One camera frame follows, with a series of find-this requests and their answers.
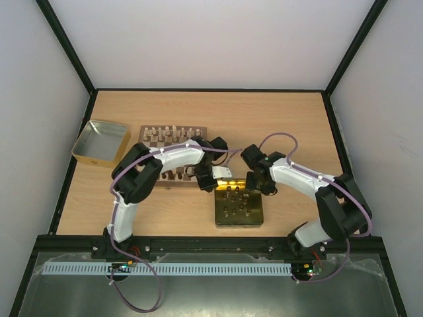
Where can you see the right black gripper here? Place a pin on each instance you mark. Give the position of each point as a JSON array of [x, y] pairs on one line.
[[256, 182]]

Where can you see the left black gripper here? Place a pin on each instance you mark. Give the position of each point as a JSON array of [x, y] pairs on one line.
[[207, 187]]

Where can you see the wooden chess board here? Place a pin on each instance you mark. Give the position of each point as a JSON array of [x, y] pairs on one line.
[[155, 136]]

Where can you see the gold tin with pieces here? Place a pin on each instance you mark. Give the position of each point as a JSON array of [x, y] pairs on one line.
[[236, 205]]

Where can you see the gold tin lid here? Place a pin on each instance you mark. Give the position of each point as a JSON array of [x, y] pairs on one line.
[[101, 143]]

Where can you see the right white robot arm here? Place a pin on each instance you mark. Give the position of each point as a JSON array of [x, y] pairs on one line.
[[341, 206]]

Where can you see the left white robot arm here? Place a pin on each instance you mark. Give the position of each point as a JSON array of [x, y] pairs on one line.
[[136, 174]]

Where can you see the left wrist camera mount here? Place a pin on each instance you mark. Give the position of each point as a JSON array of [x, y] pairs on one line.
[[221, 173]]

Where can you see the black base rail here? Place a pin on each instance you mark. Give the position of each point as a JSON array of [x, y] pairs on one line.
[[150, 247]]

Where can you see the grey slotted cable duct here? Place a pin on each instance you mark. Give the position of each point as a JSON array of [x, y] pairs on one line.
[[167, 269]]

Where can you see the black frame right post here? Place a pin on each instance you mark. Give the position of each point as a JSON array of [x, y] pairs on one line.
[[370, 19]]

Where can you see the black frame post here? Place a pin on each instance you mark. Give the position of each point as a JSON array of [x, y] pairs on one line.
[[63, 39], [370, 19]]

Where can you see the black frame left post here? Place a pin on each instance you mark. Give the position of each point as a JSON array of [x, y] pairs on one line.
[[63, 39]]

